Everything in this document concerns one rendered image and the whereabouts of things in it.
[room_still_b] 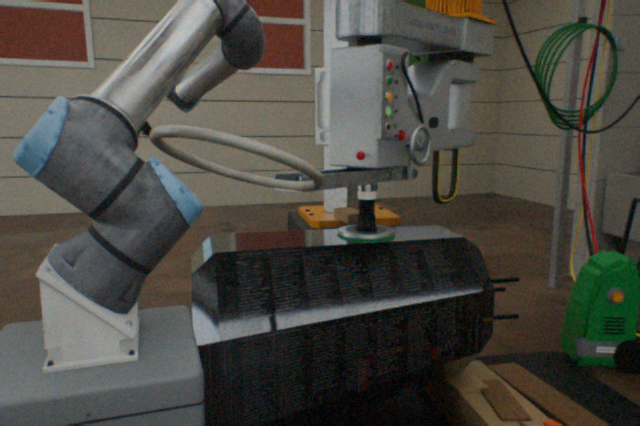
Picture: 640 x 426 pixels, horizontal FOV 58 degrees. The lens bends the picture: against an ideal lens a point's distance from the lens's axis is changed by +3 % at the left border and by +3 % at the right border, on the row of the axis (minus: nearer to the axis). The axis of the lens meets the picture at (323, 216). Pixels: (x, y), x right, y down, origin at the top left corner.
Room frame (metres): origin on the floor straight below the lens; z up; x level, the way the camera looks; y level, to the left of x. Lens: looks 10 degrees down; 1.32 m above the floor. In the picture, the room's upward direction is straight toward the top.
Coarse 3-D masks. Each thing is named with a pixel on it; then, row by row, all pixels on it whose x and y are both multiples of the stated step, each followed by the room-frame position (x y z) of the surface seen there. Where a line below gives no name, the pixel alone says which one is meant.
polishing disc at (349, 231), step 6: (342, 228) 2.13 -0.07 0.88; (348, 228) 2.13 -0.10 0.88; (354, 228) 2.13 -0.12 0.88; (378, 228) 2.13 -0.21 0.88; (384, 228) 2.13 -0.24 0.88; (390, 228) 2.13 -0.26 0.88; (342, 234) 2.06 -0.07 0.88; (348, 234) 2.03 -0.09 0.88; (354, 234) 2.02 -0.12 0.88; (360, 234) 2.02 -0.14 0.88; (366, 234) 2.02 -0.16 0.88; (372, 234) 2.02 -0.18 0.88; (378, 234) 2.02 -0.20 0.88; (384, 234) 2.02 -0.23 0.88; (390, 234) 2.04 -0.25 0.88
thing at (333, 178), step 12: (348, 168) 2.09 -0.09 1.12; (384, 168) 2.30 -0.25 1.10; (396, 168) 2.16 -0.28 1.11; (288, 180) 1.83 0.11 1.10; (300, 180) 1.71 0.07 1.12; (324, 180) 1.80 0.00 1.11; (336, 180) 1.85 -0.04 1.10; (348, 180) 1.91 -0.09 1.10; (360, 180) 1.96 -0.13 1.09; (372, 180) 2.02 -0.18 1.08; (384, 180) 2.09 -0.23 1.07; (396, 180) 2.16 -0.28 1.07; (300, 192) 1.71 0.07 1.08
